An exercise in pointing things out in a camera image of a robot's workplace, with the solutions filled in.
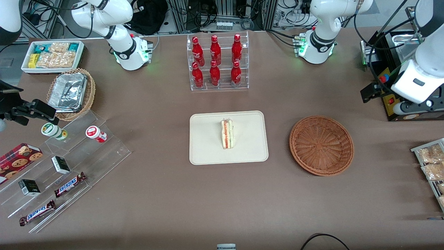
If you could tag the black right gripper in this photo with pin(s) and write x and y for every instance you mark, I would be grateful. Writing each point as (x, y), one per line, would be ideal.
(7, 103)

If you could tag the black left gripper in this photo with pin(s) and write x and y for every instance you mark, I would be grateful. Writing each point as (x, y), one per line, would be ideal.
(380, 89)

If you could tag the triangular sandwich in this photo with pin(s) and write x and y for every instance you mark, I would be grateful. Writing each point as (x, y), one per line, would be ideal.
(228, 135)

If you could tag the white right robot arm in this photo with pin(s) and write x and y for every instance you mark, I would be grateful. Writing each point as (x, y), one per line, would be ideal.
(126, 48)

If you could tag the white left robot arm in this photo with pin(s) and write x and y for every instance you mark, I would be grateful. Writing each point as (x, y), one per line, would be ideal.
(321, 17)

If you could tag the aluminium foil tray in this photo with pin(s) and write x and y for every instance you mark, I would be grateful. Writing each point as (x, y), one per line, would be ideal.
(67, 92)

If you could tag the light wicker basket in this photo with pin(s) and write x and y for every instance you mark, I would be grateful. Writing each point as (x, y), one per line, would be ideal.
(91, 93)

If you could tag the grey tray of snack bags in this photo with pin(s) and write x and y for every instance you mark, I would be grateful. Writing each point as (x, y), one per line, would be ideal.
(416, 150)

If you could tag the brown wicker basket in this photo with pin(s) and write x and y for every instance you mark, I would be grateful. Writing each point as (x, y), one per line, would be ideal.
(321, 146)

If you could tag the beige plastic tray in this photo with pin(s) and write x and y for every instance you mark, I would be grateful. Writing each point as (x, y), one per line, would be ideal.
(249, 146)

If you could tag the black machine with yellow panel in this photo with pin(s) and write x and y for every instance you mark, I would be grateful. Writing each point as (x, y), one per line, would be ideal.
(388, 108)

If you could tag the green lid white bottle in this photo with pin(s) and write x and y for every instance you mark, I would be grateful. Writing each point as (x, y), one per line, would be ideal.
(52, 130)

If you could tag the white snack bin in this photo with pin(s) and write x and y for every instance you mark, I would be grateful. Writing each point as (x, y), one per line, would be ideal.
(25, 67)

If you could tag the clear bag of crackers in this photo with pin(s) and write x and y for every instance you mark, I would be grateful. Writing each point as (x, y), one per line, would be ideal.
(47, 59)
(66, 59)
(59, 47)

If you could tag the yellow snack packet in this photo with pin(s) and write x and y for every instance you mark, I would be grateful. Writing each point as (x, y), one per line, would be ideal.
(32, 60)

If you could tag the red lid white bottle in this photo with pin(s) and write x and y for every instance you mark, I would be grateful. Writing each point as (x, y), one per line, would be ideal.
(95, 133)

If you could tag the small black box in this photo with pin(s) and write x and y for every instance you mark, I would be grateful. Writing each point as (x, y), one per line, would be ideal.
(29, 187)
(60, 165)

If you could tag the red cookie box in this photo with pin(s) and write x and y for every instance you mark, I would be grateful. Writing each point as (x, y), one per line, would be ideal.
(17, 161)

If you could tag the teal snack packet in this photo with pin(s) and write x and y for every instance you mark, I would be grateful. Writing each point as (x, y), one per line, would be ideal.
(40, 48)
(73, 47)

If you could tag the clear acrylic stepped display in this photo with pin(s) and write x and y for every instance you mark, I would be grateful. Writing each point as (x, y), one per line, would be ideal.
(104, 156)

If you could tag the brown snickers bar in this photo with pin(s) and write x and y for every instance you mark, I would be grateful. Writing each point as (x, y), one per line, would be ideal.
(37, 213)
(69, 184)

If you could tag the clear bag of snacks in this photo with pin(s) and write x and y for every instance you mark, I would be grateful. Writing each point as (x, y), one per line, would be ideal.
(430, 154)
(433, 172)

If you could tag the red cola bottle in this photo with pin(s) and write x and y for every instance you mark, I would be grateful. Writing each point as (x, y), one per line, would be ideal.
(214, 74)
(197, 50)
(237, 48)
(236, 74)
(215, 50)
(197, 76)

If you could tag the black bag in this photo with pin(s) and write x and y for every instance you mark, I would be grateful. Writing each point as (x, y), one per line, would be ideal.
(149, 17)

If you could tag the clear acrylic bottle rack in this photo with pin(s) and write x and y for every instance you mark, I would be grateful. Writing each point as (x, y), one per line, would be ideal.
(225, 85)

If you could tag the white power strip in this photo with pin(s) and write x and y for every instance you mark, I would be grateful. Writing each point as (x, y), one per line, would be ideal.
(224, 25)

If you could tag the small grey white object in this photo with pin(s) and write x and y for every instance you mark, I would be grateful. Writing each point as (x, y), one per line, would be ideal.
(226, 247)

